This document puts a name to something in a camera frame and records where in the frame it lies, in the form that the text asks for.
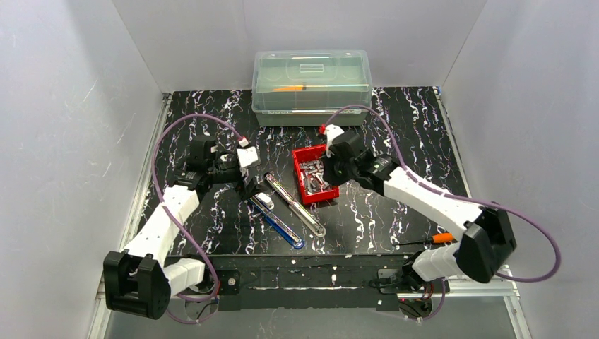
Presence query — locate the red plastic bin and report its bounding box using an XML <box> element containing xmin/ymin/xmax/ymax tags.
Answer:
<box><xmin>292</xmin><ymin>144</ymin><xmax>340</xmax><ymax>205</ymax></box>

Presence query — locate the black silver stapler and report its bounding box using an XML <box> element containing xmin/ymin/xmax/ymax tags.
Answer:
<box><xmin>264</xmin><ymin>172</ymin><xmax>326</xmax><ymax>238</ymax></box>

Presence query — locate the blue stapler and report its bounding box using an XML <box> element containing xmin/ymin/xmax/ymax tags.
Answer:
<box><xmin>249</xmin><ymin>197</ymin><xmax>304</xmax><ymax>249</ymax></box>

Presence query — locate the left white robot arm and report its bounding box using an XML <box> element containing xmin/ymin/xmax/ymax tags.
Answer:
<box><xmin>103</xmin><ymin>136</ymin><xmax>264</xmax><ymax>319</ymax></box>

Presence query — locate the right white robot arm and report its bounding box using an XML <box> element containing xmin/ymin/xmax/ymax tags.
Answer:
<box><xmin>321</xmin><ymin>124</ymin><xmax>516</xmax><ymax>288</ymax></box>

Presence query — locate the pile of staple strips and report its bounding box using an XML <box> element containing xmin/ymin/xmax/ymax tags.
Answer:
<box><xmin>299</xmin><ymin>160</ymin><xmax>333</xmax><ymax>195</ymax></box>

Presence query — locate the orange tool inside box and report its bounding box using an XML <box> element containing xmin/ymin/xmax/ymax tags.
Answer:
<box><xmin>273</xmin><ymin>85</ymin><xmax>307</xmax><ymax>92</ymax></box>

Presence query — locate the clear plastic storage box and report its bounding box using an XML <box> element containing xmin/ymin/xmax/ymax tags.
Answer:
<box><xmin>251</xmin><ymin>50</ymin><xmax>373</xmax><ymax>127</ymax></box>

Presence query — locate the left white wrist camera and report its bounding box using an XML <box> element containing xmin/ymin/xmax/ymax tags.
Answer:
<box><xmin>236</xmin><ymin>136</ymin><xmax>261</xmax><ymax>177</ymax></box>

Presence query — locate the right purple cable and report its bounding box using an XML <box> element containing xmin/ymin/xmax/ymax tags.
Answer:
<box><xmin>320</xmin><ymin>104</ymin><xmax>562</xmax><ymax>323</ymax></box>

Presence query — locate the purple cable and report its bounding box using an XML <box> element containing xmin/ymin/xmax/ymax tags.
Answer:
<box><xmin>150</xmin><ymin>113</ymin><xmax>251</xmax><ymax>326</ymax></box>
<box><xmin>320</xmin><ymin>104</ymin><xmax>562</xmax><ymax>323</ymax></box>

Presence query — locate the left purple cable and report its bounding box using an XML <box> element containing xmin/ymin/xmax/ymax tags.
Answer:
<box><xmin>150</xmin><ymin>113</ymin><xmax>251</xmax><ymax>326</ymax></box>

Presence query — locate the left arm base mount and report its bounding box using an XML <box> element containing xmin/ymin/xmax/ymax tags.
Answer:
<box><xmin>186</xmin><ymin>267</ymin><xmax>242</xmax><ymax>297</ymax></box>

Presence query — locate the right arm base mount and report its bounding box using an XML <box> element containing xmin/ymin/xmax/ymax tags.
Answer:
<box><xmin>368</xmin><ymin>251</ymin><xmax>451</xmax><ymax>300</ymax></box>

